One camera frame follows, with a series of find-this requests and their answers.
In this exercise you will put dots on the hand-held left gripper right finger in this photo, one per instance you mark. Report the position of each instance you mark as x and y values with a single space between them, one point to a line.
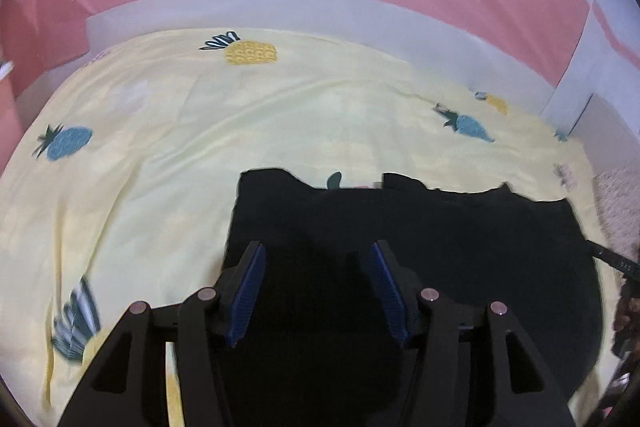
392 299

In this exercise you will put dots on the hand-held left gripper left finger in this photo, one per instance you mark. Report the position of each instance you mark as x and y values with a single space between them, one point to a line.
245 297

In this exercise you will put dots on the black jacket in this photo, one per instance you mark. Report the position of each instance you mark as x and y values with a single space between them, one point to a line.
450 232

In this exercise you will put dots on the person's right hand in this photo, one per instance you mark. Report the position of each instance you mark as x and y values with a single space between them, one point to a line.
625 312

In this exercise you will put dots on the pink fuzzy blanket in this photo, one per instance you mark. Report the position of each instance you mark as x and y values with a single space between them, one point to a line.
620 207

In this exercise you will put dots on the white wooden board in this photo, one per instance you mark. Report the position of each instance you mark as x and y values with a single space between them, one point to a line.
605 127

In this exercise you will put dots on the yellow pineapple print bedsheet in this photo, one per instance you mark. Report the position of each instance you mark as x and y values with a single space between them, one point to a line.
200 132

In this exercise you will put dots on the pink cabinet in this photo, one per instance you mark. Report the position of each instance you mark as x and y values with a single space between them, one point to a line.
7 117

